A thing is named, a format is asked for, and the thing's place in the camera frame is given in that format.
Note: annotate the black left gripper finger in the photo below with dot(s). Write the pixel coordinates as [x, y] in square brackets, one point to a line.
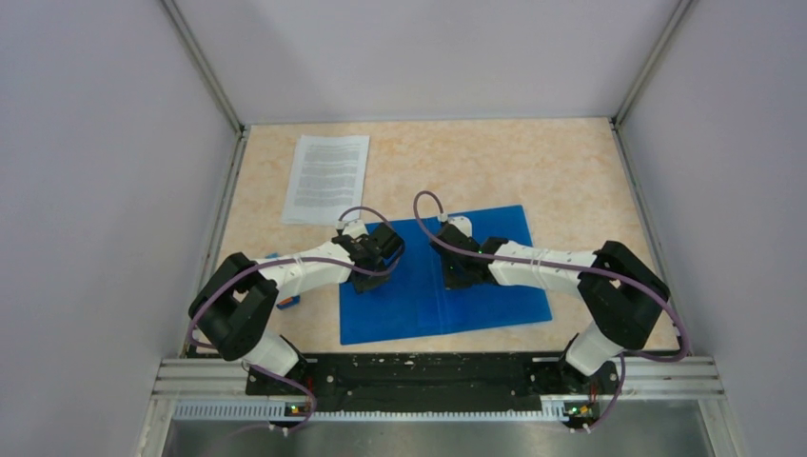
[394, 261]
[362, 283]

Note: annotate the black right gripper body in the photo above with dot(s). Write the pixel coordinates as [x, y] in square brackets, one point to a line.
[444, 264]

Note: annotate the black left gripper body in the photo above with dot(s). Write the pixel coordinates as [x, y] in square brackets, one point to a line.
[381, 265]

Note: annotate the blue plastic folder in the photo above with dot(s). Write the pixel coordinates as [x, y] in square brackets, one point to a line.
[415, 301]

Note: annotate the white printed paper files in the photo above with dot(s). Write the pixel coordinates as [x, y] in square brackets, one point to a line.
[326, 178]

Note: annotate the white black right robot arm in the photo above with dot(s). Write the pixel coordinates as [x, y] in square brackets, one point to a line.
[623, 296]

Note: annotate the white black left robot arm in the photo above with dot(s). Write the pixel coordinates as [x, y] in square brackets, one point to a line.
[233, 308]

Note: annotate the blue orange stapler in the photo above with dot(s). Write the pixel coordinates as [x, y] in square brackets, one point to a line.
[289, 302]

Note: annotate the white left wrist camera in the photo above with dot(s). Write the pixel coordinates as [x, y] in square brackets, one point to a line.
[353, 229]

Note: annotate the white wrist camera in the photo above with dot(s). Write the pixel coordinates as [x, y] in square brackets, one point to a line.
[461, 223]
[353, 229]

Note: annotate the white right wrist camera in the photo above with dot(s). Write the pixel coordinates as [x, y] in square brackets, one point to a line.
[461, 223]

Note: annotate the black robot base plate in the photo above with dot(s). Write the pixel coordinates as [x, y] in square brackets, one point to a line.
[436, 381]

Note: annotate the white slotted cable duct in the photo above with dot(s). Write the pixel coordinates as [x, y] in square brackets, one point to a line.
[281, 412]

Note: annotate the aluminium frame rail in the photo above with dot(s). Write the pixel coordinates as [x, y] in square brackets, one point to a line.
[694, 378]

